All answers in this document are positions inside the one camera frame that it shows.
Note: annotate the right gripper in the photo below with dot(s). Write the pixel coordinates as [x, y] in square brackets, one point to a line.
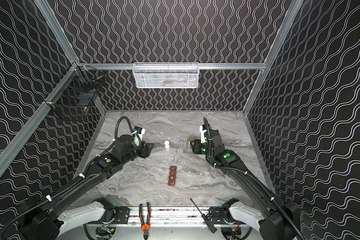
[198, 146]

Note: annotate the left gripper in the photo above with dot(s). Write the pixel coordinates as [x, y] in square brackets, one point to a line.
[144, 150]

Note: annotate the small amber glass vial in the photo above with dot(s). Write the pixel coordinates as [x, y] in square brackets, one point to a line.
[188, 144]

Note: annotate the white pill bottle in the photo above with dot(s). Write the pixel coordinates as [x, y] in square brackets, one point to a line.
[167, 144]

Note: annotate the brown pill organizer box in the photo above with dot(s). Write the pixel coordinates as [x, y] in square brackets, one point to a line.
[172, 176]

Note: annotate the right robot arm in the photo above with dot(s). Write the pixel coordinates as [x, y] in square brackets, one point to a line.
[272, 217]

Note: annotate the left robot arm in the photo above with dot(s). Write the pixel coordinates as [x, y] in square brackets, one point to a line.
[40, 219]

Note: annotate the black screwdriver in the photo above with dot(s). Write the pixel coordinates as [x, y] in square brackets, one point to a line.
[207, 221]

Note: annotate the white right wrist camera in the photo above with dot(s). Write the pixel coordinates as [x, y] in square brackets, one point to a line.
[202, 131]

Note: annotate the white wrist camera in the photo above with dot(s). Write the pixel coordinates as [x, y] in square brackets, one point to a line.
[202, 131]
[139, 131]

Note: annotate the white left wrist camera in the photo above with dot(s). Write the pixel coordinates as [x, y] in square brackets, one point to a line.
[139, 131]

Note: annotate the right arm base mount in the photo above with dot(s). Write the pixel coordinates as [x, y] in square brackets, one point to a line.
[220, 216]

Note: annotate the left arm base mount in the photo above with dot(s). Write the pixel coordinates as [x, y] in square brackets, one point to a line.
[117, 215]

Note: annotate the white wire mesh basket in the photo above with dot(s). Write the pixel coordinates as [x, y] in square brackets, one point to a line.
[166, 75]

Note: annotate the orange handled pliers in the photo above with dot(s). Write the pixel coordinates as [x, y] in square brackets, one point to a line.
[145, 224]

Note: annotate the black wire basket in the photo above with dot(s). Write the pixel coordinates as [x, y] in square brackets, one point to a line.
[76, 100]

